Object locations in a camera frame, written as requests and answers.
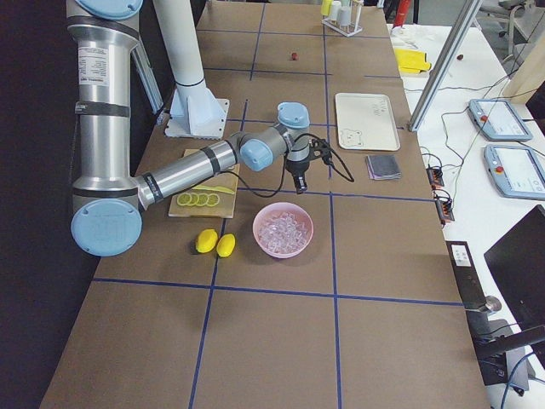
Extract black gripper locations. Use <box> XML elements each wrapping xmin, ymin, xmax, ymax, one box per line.
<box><xmin>285</xmin><ymin>147</ymin><xmax>310</xmax><ymax>194</ymax></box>

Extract clear ice cubes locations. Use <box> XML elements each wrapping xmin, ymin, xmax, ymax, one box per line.
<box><xmin>257</xmin><ymin>211</ymin><xmax>309</xmax><ymax>254</ymax></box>

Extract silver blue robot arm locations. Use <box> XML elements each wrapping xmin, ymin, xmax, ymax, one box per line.
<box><xmin>66</xmin><ymin>1</ymin><xmax>310</xmax><ymax>256</ymax></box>

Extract white cup rack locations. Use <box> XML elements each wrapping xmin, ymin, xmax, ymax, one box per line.
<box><xmin>320</xmin><ymin>0</ymin><xmax>364</xmax><ymax>37</ymax></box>

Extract grey cup on rack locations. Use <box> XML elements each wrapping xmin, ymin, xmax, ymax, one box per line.
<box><xmin>336</xmin><ymin>6</ymin><xmax>352</xmax><ymax>26</ymax></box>

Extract white cup on rack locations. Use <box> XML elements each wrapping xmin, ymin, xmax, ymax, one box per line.
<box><xmin>329</xmin><ymin>0</ymin><xmax>342</xmax><ymax>20</ymax></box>

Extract yellow cup on rack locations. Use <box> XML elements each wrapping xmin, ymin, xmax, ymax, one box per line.
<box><xmin>320</xmin><ymin>0</ymin><xmax>332</xmax><ymax>17</ymax></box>

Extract pink bowl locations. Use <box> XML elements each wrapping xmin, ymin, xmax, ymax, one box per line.
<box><xmin>252</xmin><ymin>202</ymin><xmax>313</xmax><ymax>258</ymax></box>

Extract wooden cutting board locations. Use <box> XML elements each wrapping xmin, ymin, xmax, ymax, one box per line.
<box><xmin>168</xmin><ymin>164</ymin><xmax>239</xmax><ymax>218</ymax></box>

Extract folded grey cloth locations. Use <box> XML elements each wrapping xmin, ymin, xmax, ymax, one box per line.
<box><xmin>366</xmin><ymin>155</ymin><xmax>402</xmax><ymax>181</ymax></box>

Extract lemon slice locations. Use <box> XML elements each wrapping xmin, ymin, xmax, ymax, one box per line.
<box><xmin>176</xmin><ymin>193</ymin><xmax>193</xmax><ymax>206</ymax></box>
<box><xmin>205</xmin><ymin>193</ymin><xmax>221</xmax><ymax>207</ymax></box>

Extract cream bear serving tray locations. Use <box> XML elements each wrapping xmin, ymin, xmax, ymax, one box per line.
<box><xmin>335</xmin><ymin>93</ymin><xmax>400</xmax><ymax>152</ymax></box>

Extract yellow lemon near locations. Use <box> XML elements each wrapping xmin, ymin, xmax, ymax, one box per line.
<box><xmin>216</xmin><ymin>233</ymin><xmax>236</xmax><ymax>258</ymax></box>

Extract yellow lemon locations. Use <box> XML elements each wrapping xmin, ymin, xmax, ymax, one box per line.
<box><xmin>195</xmin><ymin>228</ymin><xmax>219</xmax><ymax>254</ymax></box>
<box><xmin>216</xmin><ymin>233</ymin><xmax>236</xmax><ymax>258</ymax></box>

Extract yellow plastic knife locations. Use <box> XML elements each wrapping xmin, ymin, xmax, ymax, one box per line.
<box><xmin>192</xmin><ymin>185</ymin><xmax>236</xmax><ymax>195</ymax></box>

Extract yellow lemon far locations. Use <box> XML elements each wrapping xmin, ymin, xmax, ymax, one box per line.
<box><xmin>195</xmin><ymin>228</ymin><xmax>219</xmax><ymax>254</ymax></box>

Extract orange black connector box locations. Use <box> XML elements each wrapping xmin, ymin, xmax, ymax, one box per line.
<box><xmin>426</xmin><ymin>166</ymin><xmax>445</xmax><ymax>189</ymax></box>

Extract yellow cloth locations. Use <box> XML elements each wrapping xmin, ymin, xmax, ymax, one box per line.
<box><xmin>393</xmin><ymin>49</ymin><xmax>432</xmax><ymax>74</ymax></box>

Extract black power strip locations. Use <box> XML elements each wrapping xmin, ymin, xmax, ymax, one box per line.
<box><xmin>445</xmin><ymin>240</ymin><xmax>486</xmax><ymax>310</ymax></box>

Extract teach pendant far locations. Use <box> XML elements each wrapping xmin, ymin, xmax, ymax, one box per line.
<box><xmin>468</xmin><ymin>99</ymin><xmax>533</xmax><ymax>142</ymax></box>

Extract teach pendant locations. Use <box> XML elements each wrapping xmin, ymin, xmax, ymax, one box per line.
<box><xmin>468</xmin><ymin>99</ymin><xmax>533</xmax><ymax>142</ymax></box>
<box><xmin>484</xmin><ymin>145</ymin><xmax>544</xmax><ymax>200</ymax></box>

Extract teach pendant near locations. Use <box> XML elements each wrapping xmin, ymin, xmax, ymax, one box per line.
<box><xmin>484</xmin><ymin>145</ymin><xmax>544</xmax><ymax>200</ymax></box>

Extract black monitor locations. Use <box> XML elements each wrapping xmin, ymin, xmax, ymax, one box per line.
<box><xmin>485</xmin><ymin>204</ymin><xmax>544</xmax><ymax>329</ymax></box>

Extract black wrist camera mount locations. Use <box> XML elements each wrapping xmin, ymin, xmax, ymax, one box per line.
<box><xmin>309</xmin><ymin>138</ymin><xmax>333</xmax><ymax>166</ymax></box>

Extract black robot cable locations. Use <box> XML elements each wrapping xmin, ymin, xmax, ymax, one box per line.
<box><xmin>221</xmin><ymin>132</ymin><xmax>356</xmax><ymax>199</ymax></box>

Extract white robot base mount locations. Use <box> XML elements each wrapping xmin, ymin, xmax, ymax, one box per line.
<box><xmin>165</xmin><ymin>88</ymin><xmax>230</xmax><ymax>140</ymax></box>

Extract white pedestal column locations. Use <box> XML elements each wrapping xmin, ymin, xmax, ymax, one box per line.
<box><xmin>153</xmin><ymin>0</ymin><xmax>205</xmax><ymax>87</ymax></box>

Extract aluminium frame post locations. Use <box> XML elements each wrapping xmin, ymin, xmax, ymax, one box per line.
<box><xmin>408</xmin><ymin>0</ymin><xmax>482</xmax><ymax>132</ymax></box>

